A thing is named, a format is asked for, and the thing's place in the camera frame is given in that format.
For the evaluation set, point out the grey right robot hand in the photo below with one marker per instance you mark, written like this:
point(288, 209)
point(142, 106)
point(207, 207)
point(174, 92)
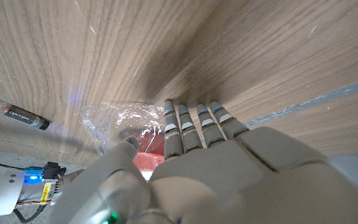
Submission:
point(42, 183)

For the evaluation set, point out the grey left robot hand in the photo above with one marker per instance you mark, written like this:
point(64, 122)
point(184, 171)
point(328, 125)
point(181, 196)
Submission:
point(228, 180)

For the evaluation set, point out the clear cling film sheet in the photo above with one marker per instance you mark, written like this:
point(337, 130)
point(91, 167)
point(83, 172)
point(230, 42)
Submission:
point(120, 124)

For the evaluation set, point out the red bowl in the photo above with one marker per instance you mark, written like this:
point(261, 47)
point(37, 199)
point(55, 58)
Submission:
point(149, 149)

